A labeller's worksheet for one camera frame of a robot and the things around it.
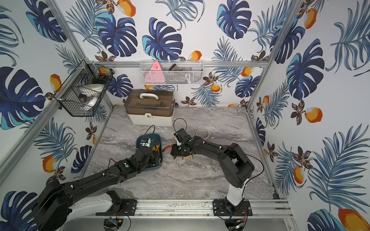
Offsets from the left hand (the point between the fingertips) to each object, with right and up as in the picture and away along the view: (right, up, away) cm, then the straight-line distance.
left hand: (155, 150), depth 83 cm
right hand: (+10, -2, +6) cm, 12 cm away
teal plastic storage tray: (-2, +1, +13) cm, 13 cm away
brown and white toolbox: (-5, +26, +9) cm, 28 cm away
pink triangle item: (-1, +46, +7) cm, 46 cm away
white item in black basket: (-37, +32, -2) cm, 49 cm away
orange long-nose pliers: (+5, -1, +13) cm, 14 cm away
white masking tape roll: (+34, +9, +20) cm, 40 cm away
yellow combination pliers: (+16, -7, +9) cm, 20 cm away
